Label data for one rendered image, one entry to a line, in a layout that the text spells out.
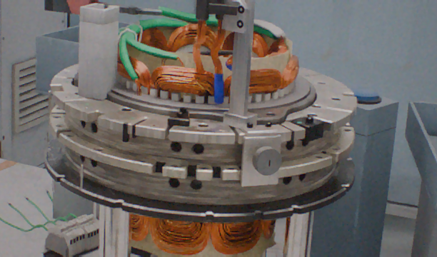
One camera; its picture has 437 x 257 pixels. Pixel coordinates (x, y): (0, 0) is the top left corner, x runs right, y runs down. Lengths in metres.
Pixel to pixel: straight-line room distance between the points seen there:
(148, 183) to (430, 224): 0.31
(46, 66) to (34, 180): 0.30
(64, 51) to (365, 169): 0.44
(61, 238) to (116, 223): 0.39
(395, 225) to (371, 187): 2.34
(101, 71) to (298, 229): 0.25
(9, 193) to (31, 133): 1.97
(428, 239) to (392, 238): 2.45
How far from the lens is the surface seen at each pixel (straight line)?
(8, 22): 3.28
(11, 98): 3.36
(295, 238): 0.95
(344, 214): 1.24
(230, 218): 0.86
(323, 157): 0.90
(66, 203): 1.42
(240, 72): 0.84
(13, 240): 1.37
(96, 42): 0.91
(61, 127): 0.95
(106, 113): 0.88
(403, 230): 3.53
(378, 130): 1.21
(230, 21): 0.83
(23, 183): 1.58
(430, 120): 1.13
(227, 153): 0.86
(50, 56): 1.34
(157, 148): 0.86
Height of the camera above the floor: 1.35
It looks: 17 degrees down
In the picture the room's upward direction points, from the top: 4 degrees clockwise
